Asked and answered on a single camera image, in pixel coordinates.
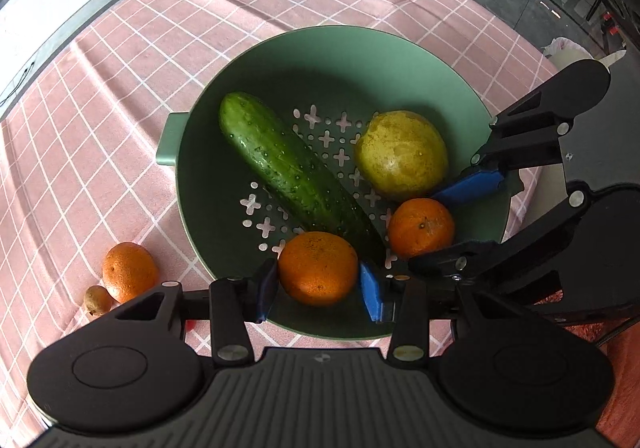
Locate orange with pointed end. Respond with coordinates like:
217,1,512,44
102,242,160,304

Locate yellow green round fruit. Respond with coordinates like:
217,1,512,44
354,110,450,203

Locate green cucumber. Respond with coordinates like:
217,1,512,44
218,92,387,265

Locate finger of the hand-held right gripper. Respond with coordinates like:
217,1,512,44
408,181,594,307
431,84,572,207

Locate black cable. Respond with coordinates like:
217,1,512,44
0,59,37,104

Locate small brown fruit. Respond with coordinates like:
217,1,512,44
83,285,114,317

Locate large orange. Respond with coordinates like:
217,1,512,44
277,231,360,307

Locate small tangerine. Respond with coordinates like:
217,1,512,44
387,198,456,260

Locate white plastic bag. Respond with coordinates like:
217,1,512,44
542,36,597,74

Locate green colander bowl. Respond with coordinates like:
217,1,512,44
155,26,516,342

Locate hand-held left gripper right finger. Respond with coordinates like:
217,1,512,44
358,261,532,363

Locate pink checked tablecloth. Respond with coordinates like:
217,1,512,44
0,0,568,431

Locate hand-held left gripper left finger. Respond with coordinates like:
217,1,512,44
113,260,279,365

